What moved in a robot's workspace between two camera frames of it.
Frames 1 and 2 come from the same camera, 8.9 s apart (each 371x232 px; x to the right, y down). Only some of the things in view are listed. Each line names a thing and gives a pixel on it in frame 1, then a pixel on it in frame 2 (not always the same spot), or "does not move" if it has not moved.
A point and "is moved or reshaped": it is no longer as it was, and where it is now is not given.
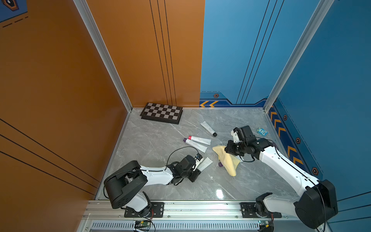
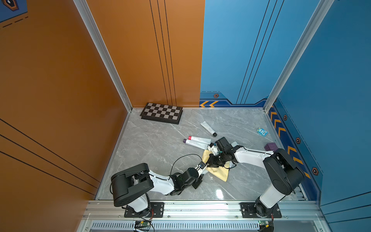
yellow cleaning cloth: x=230 y=162 is moved or reshaped
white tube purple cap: x=197 y=146 does not move
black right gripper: x=229 y=149 -> x=211 y=163
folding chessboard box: x=163 y=113 does not move
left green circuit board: x=142 y=223 does not move
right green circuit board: x=266 y=223 does not move
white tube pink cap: x=203 y=140 does not move
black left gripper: x=196 y=174 -> x=198 y=181
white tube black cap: x=206 y=126 does not move
